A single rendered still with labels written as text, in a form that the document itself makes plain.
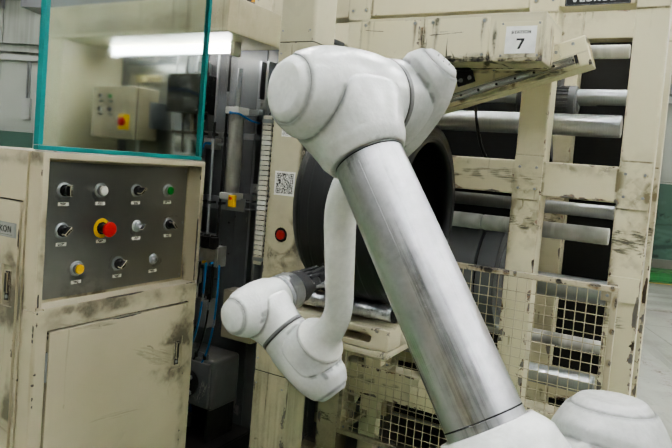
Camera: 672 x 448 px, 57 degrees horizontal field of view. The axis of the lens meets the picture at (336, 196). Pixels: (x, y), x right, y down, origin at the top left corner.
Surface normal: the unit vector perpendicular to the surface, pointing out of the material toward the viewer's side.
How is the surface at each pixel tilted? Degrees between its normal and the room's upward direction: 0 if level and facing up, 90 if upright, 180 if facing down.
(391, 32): 90
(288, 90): 87
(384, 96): 61
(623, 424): 45
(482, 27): 90
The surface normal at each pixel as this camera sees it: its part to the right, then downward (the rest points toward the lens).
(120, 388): 0.87, 0.10
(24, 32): -0.13, 0.04
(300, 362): -0.44, 0.15
